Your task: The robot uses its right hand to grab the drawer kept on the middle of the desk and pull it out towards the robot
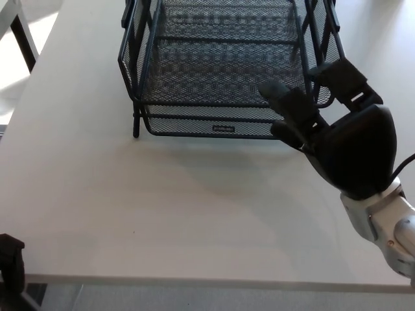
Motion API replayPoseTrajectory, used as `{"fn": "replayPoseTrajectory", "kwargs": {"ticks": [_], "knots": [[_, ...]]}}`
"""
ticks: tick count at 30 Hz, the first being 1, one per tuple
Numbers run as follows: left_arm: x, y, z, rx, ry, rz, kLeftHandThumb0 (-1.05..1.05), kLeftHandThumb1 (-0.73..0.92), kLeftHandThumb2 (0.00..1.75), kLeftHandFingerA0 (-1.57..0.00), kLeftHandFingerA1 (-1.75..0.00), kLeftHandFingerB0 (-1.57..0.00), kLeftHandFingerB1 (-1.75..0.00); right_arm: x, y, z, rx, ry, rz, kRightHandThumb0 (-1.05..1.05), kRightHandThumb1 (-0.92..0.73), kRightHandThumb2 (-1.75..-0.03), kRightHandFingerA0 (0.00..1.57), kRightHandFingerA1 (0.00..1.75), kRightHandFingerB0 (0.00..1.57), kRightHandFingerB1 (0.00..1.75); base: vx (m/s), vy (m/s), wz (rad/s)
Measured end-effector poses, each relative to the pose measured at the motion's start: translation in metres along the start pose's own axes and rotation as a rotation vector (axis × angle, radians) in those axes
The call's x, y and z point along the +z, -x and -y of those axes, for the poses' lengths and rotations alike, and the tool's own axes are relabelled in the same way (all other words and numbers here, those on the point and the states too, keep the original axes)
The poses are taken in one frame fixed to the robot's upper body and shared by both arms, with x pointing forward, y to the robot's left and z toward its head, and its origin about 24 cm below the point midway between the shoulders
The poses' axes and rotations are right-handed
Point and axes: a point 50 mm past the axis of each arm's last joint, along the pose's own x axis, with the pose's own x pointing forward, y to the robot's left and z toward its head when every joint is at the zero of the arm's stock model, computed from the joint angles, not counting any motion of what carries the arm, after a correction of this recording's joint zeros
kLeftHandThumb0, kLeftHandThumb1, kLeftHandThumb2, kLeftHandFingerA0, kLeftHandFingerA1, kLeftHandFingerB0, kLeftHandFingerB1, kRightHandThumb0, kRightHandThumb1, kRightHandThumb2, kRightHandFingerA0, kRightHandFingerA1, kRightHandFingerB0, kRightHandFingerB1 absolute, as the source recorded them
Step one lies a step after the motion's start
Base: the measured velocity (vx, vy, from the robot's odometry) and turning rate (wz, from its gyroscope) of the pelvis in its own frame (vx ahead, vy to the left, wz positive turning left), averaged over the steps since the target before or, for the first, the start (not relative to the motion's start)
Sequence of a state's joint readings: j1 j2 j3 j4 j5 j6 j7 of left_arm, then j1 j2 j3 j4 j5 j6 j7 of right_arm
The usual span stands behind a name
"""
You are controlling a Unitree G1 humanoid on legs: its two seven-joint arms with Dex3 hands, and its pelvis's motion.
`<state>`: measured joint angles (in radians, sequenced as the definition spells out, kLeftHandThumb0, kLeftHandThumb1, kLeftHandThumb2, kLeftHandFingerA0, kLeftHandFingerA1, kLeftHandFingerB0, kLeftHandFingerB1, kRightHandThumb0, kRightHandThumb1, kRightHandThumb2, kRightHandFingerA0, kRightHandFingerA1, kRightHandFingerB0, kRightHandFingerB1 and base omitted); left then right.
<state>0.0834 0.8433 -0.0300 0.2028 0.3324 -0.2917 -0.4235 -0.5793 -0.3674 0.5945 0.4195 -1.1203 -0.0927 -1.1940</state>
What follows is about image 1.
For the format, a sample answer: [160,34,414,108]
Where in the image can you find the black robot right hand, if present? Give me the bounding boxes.
[258,59,399,201]

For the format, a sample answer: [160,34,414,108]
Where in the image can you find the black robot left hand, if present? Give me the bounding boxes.
[0,233,27,294]

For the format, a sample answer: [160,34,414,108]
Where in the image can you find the black mesh sliding tray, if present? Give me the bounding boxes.
[117,0,332,109]

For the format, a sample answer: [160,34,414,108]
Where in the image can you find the black mesh tray with nameplate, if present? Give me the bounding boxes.
[136,102,296,140]

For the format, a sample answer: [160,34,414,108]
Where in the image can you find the white side table black legs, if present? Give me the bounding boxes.
[0,0,40,73]

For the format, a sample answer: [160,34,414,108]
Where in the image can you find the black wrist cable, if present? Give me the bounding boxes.
[390,154,415,181]

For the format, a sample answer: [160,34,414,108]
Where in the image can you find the black metal tray rack frame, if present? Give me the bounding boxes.
[119,0,341,139]

